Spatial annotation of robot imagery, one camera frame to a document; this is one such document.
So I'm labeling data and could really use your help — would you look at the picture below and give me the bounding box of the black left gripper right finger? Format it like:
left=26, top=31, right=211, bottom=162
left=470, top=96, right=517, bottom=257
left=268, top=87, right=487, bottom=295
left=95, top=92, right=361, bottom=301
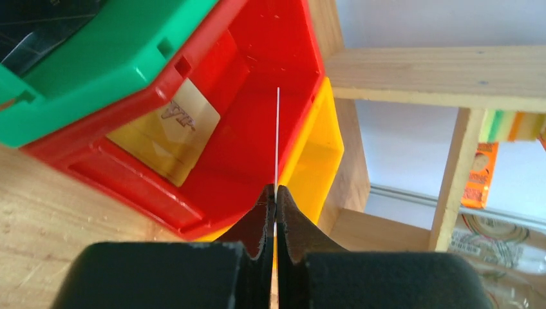
left=276, top=185, right=491, bottom=308

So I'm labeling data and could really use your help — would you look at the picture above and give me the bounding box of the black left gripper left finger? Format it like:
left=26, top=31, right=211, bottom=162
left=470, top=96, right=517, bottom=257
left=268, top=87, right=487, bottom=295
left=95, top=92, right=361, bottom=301
left=52, top=185, right=276, bottom=308

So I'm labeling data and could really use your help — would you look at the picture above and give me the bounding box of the tan credit card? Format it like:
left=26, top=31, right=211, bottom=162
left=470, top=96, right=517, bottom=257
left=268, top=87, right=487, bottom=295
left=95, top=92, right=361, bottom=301
left=270, top=86, right=280, bottom=308

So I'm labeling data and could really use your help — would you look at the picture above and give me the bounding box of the tan card in red bin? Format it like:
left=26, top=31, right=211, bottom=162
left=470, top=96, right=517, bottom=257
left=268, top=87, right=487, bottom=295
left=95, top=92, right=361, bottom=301
left=107, top=79, right=220, bottom=187

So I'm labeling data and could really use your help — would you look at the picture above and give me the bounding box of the yellow plastic bin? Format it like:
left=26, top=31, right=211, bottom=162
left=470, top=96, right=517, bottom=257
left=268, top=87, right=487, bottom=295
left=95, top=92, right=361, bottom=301
left=179, top=73, right=344, bottom=240

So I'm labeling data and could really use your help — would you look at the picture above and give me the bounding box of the orange red snack box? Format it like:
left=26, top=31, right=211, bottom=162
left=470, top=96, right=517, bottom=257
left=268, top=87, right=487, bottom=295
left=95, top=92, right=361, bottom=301
left=461, top=142, right=499, bottom=209

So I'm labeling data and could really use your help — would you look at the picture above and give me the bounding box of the stack of sponges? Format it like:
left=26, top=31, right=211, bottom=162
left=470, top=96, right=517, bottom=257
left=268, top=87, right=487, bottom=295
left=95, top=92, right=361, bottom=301
left=478, top=109, right=545, bottom=143

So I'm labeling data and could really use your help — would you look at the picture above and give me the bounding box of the green plastic bin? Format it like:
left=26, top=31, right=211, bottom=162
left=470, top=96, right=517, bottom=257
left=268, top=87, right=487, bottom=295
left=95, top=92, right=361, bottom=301
left=1, top=1, right=216, bottom=148

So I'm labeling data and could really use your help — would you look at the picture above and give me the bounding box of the wooden shelf unit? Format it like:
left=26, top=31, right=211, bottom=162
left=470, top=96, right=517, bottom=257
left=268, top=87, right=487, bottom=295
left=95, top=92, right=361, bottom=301
left=308, top=1, right=545, bottom=251

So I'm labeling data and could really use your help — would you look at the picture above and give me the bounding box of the black item in green bin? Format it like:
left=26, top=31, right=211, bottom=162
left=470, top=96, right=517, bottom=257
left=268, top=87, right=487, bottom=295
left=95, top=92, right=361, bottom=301
left=1, top=0, right=104, bottom=76

